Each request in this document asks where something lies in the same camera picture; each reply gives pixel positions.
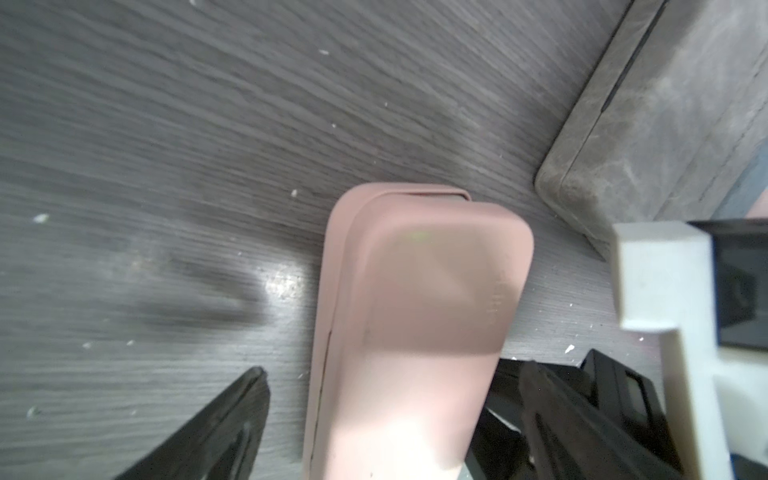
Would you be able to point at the teal case black sunglasses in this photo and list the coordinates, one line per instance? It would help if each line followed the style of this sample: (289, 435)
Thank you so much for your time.
(668, 74)

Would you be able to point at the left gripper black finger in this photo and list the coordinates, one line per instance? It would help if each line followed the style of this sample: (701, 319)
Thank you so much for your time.
(220, 442)

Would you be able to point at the grey case white glasses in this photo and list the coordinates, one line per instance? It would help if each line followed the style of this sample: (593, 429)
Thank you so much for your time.
(744, 198)

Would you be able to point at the pink case red glasses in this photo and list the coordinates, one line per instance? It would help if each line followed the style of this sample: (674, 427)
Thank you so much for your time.
(419, 285)

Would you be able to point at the teal case yellow glasses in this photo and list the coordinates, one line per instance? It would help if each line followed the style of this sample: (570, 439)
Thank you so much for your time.
(722, 156)

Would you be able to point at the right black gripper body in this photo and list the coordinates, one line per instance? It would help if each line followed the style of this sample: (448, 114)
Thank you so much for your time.
(599, 420)

